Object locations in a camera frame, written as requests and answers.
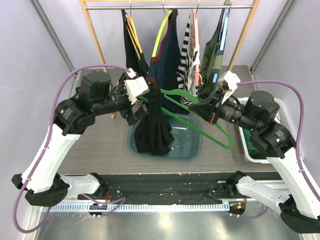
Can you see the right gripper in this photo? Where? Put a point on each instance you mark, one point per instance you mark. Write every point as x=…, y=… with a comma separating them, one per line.
x=213, y=110

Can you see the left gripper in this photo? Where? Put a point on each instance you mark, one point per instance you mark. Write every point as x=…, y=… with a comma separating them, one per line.
x=133, y=117

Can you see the orange yellow hanger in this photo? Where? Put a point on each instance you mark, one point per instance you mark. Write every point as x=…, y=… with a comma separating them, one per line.
x=133, y=35

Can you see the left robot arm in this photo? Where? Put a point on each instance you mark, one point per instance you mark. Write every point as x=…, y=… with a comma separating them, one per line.
x=95, y=96

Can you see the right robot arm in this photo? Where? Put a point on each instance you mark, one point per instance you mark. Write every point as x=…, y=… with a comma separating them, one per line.
x=299, y=209

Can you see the olive green tank top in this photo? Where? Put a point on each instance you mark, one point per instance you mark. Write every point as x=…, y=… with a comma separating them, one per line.
x=206, y=87

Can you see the light blue hanger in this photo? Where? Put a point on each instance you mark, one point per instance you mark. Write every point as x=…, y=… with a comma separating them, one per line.
x=221, y=30

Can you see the navy maroon tank top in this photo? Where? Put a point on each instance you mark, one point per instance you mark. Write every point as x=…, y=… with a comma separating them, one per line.
x=163, y=66

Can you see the striped black white tank top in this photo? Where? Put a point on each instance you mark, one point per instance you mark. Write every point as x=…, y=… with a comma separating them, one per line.
x=182, y=70

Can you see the pink hanger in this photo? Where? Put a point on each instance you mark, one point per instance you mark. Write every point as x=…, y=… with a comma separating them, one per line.
x=193, y=51

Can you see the neon yellow hanger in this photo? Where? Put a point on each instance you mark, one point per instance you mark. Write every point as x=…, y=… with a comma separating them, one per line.
x=160, y=32

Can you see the blue plastic tub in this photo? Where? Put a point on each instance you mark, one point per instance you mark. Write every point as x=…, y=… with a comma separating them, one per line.
x=186, y=147

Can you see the folded green garment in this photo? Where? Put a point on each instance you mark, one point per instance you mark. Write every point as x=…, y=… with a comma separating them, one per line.
x=251, y=149

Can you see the white plastic basket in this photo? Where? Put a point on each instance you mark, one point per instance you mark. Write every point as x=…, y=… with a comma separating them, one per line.
x=282, y=117

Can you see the wooden clothes rack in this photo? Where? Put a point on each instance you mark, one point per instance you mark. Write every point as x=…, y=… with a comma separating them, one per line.
x=86, y=8

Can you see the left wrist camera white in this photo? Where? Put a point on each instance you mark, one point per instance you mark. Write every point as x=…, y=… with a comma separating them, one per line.
x=135, y=87

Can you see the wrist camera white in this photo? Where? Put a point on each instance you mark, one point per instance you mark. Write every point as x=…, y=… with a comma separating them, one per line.
x=135, y=87
x=228, y=81

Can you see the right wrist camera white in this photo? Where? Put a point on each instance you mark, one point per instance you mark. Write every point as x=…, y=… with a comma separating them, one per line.
x=228, y=81

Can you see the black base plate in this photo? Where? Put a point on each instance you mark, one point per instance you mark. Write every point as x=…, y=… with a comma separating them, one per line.
x=167, y=188

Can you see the white slotted cable duct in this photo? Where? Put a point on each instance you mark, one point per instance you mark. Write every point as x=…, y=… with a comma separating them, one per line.
x=91, y=207

